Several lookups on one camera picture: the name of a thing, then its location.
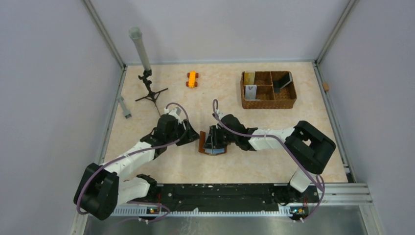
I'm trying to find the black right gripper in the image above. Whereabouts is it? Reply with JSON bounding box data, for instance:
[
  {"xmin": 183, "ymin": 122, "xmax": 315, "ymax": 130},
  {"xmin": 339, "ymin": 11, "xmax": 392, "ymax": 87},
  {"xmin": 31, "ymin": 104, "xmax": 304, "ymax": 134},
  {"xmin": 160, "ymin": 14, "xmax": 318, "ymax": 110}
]
[{"xmin": 203, "ymin": 125, "xmax": 237, "ymax": 149}]

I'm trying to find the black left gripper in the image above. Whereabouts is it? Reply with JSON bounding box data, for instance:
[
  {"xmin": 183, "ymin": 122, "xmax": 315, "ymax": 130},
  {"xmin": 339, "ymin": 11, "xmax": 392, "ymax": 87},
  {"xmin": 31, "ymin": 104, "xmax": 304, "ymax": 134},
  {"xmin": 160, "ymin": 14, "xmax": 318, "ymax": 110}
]
[{"xmin": 166, "ymin": 118, "xmax": 201, "ymax": 146}]

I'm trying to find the brown leather card holder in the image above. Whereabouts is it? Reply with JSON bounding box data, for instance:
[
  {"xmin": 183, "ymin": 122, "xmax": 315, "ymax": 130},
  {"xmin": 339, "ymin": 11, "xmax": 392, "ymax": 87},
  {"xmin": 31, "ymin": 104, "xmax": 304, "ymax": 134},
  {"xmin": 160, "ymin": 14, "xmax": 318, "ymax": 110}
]
[{"xmin": 198, "ymin": 131, "xmax": 227, "ymax": 156}]

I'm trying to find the black credit card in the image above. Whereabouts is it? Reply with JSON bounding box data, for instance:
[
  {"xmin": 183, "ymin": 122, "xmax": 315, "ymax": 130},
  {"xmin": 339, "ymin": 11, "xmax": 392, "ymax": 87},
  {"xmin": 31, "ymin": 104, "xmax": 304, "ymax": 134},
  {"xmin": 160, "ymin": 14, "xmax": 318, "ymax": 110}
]
[{"xmin": 272, "ymin": 79, "xmax": 285, "ymax": 93}]

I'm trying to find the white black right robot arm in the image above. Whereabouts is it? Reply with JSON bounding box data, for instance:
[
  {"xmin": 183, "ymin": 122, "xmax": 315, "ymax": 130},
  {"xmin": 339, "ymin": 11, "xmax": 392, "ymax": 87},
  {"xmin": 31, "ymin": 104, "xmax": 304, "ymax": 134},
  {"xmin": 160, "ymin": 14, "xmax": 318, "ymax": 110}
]
[{"xmin": 205, "ymin": 114, "xmax": 336, "ymax": 202}]

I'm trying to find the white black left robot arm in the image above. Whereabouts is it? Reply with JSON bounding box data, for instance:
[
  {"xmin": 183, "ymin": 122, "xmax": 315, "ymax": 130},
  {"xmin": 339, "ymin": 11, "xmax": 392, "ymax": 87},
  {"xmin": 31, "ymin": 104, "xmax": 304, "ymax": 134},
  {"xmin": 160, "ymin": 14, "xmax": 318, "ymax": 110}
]
[{"xmin": 73, "ymin": 114, "xmax": 200, "ymax": 220}]

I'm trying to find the silver white credit card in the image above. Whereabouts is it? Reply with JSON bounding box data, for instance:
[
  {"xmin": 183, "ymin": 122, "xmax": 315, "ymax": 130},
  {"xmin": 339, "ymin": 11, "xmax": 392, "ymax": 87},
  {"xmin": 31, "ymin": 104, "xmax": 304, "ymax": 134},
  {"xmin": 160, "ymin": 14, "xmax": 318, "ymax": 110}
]
[{"xmin": 245, "ymin": 85, "xmax": 257, "ymax": 100}]

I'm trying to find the gold credit card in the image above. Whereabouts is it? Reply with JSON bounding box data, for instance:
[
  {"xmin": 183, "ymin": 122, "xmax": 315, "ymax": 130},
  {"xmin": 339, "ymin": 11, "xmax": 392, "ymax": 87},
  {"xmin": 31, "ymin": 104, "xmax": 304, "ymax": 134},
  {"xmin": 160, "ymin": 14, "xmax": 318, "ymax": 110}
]
[{"xmin": 243, "ymin": 71, "xmax": 255, "ymax": 85}]

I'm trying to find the grey credit card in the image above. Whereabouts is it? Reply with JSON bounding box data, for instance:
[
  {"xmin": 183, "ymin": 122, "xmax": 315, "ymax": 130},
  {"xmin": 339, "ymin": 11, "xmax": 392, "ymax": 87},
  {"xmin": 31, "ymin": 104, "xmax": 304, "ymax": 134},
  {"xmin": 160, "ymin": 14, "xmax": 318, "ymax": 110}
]
[{"xmin": 278, "ymin": 72, "xmax": 293, "ymax": 89}]

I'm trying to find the orange toy car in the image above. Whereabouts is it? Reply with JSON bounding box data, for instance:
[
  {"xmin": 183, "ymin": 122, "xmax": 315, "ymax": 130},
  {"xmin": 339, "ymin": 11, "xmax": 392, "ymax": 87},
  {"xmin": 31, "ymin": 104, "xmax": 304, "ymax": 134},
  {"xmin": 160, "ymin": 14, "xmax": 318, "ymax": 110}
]
[{"xmin": 186, "ymin": 71, "xmax": 199, "ymax": 88}]

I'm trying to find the black tripod with grey tube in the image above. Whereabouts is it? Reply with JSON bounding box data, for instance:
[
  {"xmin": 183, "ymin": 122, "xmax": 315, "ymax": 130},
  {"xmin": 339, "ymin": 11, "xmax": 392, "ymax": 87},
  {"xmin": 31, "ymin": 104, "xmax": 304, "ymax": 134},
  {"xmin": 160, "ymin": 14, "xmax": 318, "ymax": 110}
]
[{"xmin": 128, "ymin": 26, "xmax": 168, "ymax": 116}]

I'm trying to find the small wooden block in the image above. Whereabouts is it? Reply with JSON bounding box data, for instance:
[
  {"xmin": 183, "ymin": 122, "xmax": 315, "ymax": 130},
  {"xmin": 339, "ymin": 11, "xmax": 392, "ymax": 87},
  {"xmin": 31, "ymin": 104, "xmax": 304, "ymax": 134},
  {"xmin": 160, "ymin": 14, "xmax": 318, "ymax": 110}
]
[{"xmin": 322, "ymin": 82, "xmax": 329, "ymax": 92}]

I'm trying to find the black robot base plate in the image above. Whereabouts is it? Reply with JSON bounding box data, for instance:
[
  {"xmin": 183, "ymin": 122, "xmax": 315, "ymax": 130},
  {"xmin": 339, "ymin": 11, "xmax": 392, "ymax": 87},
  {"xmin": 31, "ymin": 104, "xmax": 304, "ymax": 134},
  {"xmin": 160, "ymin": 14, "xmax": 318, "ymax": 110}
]
[{"xmin": 126, "ymin": 183, "xmax": 320, "ymax": 213}]

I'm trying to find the grey metal bracket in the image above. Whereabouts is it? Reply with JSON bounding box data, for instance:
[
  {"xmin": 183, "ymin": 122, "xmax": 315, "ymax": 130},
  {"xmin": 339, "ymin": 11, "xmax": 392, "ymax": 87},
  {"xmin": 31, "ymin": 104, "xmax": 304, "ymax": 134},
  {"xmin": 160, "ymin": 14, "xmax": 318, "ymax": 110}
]
[{"xmin": 116, "ymin": 95, "xmax": 132, "ymax": 119}]

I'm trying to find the aluminium frame rail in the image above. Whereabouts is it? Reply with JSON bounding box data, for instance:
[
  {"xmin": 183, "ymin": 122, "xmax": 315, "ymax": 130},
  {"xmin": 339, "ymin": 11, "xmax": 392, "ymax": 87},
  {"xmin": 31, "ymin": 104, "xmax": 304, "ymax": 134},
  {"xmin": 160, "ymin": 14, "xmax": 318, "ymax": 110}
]
[{"xmin": 312, "ymin": 62, "xmax": 373, "ymax": 206}]

